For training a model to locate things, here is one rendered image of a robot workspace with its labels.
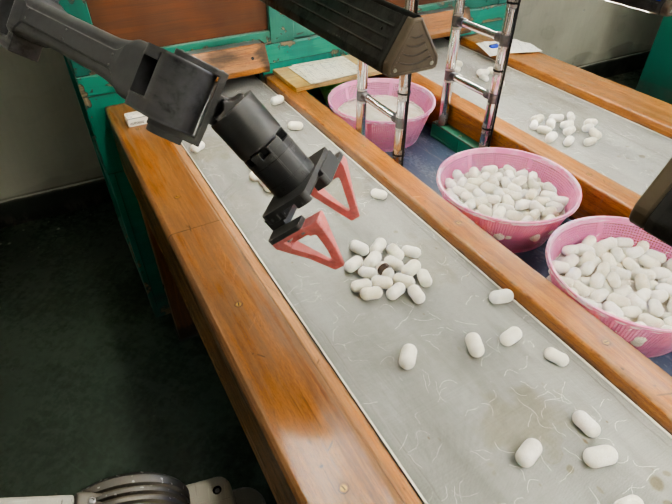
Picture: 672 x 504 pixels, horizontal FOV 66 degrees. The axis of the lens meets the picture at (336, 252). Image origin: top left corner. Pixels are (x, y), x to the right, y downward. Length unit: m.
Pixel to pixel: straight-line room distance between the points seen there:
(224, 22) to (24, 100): 1.08
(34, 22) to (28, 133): 1.58
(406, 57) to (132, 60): 0.33
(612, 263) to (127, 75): 0.76
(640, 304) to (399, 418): 0.42
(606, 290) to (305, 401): 0.50
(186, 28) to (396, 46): 0.81
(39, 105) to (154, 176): 1.29
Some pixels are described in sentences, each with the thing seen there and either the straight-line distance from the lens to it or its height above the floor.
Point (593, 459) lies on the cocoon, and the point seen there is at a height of 0.76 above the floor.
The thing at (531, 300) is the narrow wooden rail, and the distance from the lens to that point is 0.80.
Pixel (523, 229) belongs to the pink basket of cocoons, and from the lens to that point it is 0.95.
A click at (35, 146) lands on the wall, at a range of 2.38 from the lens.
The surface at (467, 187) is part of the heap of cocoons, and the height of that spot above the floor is 0.74.
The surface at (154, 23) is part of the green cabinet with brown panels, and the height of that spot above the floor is 0.93.
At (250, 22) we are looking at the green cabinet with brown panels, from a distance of 1.46.
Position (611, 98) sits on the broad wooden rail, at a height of 0.76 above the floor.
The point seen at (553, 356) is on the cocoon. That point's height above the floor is 0.75.
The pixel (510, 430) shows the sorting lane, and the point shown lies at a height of 0.74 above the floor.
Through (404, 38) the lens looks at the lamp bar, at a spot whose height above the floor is 1.09.
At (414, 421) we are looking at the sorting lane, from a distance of 0.66.
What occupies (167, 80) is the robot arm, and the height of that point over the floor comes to 1.10.
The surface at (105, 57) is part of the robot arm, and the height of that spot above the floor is 1.10.
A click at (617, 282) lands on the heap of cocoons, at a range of 0.91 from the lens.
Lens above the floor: 1.29
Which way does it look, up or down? 40 degrees down
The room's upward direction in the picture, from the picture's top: straight up
